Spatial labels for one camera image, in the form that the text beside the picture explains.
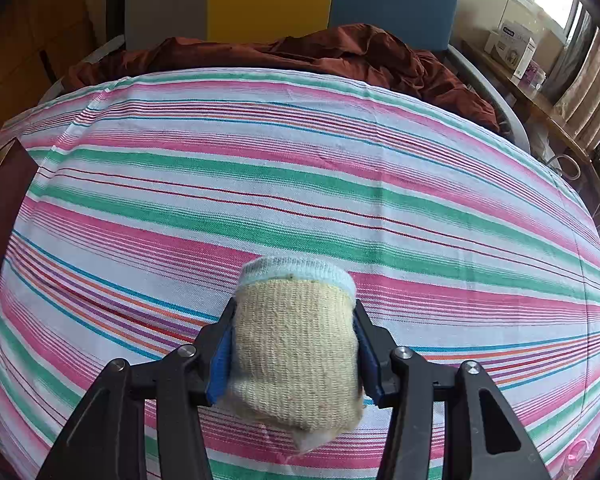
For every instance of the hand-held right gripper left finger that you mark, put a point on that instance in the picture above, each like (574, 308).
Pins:
(220, 360)

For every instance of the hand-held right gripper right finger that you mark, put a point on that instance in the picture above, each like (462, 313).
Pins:
(369, 360)

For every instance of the beige knit sock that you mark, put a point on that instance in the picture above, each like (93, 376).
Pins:
(292, 350)

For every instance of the gold tin box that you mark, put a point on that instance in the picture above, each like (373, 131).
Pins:
(5, 210)

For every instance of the striped bed sheet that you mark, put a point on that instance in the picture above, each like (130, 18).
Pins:
(305, 185)

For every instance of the dark red blanket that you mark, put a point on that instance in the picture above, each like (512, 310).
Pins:
(330, 55)

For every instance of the wooden shelf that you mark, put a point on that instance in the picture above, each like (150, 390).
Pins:
(555, 115)

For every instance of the white cardboard box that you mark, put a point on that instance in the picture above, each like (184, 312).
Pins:
(510, 47)

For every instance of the beige patterned curtain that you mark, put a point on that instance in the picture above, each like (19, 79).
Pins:
(590, 90)

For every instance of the grey yellow blue sofa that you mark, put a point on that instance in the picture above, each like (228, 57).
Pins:
(390, 0)

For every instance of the wooden wardrobe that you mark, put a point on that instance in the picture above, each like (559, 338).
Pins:
(30, 35)

